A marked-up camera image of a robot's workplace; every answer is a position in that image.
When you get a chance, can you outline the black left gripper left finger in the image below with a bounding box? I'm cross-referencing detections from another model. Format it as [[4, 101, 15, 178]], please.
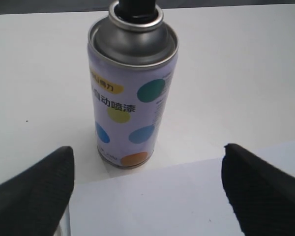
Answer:
[[0, 146, 75, 236]]

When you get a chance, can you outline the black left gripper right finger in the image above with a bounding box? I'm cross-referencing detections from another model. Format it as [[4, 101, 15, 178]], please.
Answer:
[[221, 144, 295, 236]]

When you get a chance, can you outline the spray paint can with dots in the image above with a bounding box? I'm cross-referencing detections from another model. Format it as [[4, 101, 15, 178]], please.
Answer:
[[87, 0, 179, 169]]

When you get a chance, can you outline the white paper stack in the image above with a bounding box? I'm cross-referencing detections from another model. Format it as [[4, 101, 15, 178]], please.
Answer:
[[68, 141, 295, 236]]

